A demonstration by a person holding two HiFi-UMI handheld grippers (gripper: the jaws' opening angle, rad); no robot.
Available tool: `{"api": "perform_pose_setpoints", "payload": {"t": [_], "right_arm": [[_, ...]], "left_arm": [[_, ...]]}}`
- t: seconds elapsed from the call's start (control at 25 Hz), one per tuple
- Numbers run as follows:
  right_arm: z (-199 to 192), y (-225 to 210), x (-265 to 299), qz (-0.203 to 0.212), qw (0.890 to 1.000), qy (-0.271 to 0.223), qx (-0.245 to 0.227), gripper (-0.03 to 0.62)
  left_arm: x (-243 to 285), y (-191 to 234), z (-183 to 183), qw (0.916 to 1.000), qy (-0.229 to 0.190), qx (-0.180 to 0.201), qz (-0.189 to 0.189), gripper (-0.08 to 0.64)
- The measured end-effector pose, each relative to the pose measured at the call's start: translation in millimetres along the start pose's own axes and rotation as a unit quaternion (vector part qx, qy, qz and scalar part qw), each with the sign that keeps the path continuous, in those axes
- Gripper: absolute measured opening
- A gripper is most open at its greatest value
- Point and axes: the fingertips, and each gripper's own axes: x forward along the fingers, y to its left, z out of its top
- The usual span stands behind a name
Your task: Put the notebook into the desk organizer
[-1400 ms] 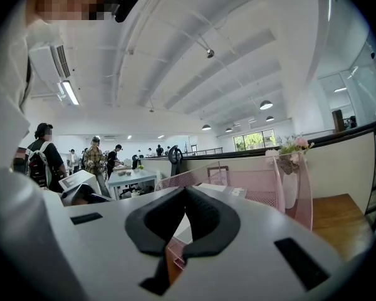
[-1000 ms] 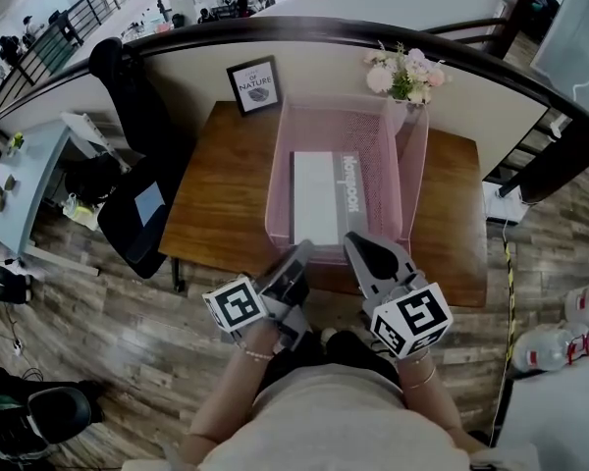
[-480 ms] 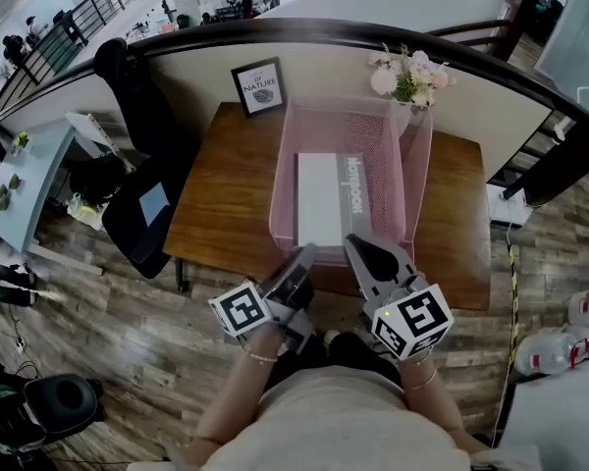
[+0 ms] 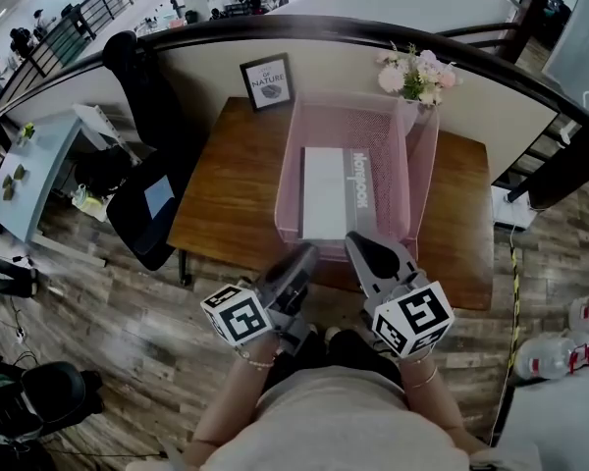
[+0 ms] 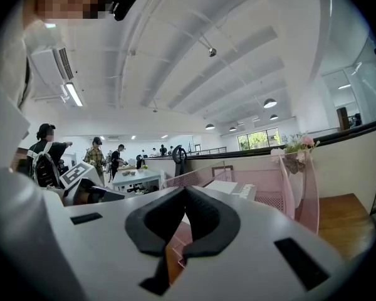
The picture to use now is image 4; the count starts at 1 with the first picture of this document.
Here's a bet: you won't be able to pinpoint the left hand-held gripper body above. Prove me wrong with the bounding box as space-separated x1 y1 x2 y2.
199 271 316 358

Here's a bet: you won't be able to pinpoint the white table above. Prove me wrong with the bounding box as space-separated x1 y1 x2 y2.
495 370 589 471

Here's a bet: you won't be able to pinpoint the black leather swivel chair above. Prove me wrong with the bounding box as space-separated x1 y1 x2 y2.
0 353 105 455

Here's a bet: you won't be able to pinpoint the yellow-green plastic bag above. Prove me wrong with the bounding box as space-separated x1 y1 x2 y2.
71 183 105 213

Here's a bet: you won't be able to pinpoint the black bag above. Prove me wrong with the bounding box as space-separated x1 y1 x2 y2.
73 145 132 198

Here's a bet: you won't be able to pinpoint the white office desk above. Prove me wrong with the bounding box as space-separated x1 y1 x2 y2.
0 103 143 244

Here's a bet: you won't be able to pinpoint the person's right forearm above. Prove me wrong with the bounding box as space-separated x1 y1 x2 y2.
400 348 488 456

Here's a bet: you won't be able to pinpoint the black handrail railing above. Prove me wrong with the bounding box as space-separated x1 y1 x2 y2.
0 15 589 206

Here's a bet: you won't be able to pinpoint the wooden table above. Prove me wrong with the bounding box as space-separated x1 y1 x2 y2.
166 96 496 312

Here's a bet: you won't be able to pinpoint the person's left forearm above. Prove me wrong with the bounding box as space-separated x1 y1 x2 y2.
188 334 282 466

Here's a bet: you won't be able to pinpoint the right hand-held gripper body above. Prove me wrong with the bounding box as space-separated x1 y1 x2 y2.
361 268 456 359

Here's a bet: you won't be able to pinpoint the black mesh office chair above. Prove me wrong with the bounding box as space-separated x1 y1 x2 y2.
101 30 205 273

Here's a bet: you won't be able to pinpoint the pink mesh tray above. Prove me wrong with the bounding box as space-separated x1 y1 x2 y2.
273 90 441 264

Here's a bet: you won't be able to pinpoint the yellow black striped cable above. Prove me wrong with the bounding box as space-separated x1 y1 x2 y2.
489 221 523 448

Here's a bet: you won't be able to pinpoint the pink white flower bouquet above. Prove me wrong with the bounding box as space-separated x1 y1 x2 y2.
376 41 464 115

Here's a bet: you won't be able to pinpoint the thin gold bangle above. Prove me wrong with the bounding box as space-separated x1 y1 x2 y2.
404 355 441 391

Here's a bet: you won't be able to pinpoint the white and grey book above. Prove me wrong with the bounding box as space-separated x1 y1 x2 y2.
298 146 375 241

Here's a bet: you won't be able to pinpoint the person's beige shirt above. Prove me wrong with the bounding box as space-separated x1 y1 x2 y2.
195 364 473 471

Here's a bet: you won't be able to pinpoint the black framed picture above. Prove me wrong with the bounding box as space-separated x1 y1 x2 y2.
239 52 296 113

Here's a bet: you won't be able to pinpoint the person's black trousers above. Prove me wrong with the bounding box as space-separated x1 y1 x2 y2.
264 328 405 397

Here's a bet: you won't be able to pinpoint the white bead bracelet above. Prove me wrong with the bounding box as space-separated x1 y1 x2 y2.
235 345 279 371

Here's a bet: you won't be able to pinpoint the white floor box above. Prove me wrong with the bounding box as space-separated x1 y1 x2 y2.
490 183 539 233

